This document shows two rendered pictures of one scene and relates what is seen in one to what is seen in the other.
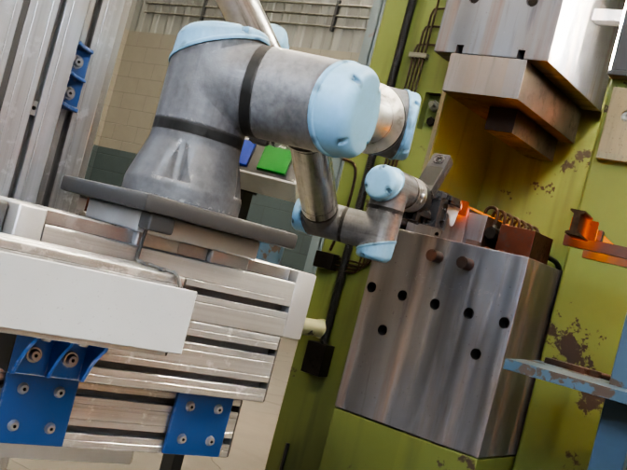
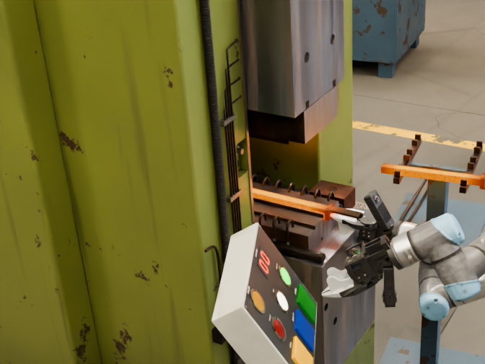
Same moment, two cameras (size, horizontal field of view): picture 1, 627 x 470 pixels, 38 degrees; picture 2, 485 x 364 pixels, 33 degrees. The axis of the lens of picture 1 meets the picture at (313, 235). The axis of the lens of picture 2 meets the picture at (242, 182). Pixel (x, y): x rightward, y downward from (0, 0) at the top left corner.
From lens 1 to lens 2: 3.35 m
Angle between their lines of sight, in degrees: 92
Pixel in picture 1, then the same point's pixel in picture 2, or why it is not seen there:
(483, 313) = not seen: hidden behind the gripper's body
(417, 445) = (357, 348)
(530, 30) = (335, 62)
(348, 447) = not seen: outside the picture
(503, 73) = (329, 103)
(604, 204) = (327, 137)
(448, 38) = (300, 101)
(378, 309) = (331, 313)
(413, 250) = (338, 261)
